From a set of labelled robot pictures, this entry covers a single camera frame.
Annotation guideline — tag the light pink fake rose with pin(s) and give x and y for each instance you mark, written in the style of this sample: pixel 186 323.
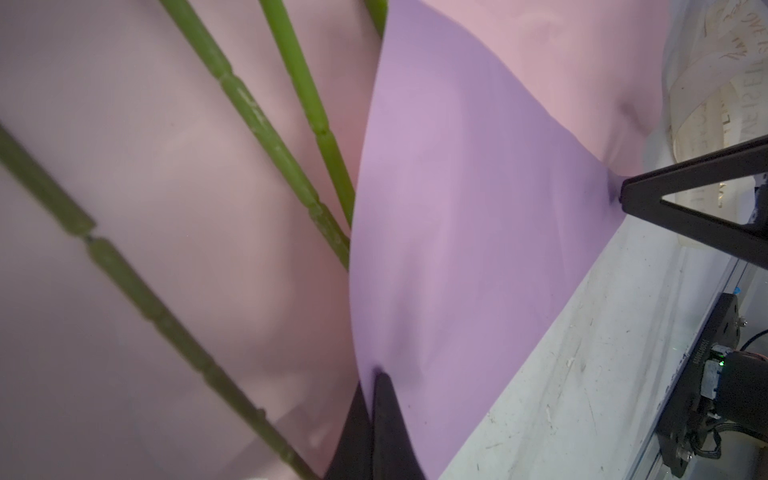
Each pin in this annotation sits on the light pink fake rose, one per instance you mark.
pixel 76 222

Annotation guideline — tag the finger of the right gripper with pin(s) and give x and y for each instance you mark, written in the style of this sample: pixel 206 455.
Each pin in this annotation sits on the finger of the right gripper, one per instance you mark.
pixel 642 196

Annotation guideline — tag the white blue fake rose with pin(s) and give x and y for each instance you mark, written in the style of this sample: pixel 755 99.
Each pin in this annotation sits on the white blue fake rose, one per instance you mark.
pixel 216 62

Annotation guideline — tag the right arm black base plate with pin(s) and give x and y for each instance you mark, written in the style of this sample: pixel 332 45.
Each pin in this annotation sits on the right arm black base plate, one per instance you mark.
pixel 722 387

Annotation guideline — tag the pink purple wrapping paper sheet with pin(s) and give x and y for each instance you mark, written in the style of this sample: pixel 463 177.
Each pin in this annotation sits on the pink purple wrapping paper sheet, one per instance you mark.
pixel 463 128

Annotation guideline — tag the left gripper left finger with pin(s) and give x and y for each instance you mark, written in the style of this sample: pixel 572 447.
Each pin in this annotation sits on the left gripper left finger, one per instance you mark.
pixel 352 459

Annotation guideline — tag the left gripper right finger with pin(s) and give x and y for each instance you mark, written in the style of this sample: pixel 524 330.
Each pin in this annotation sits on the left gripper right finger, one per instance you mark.
pixel 393 457

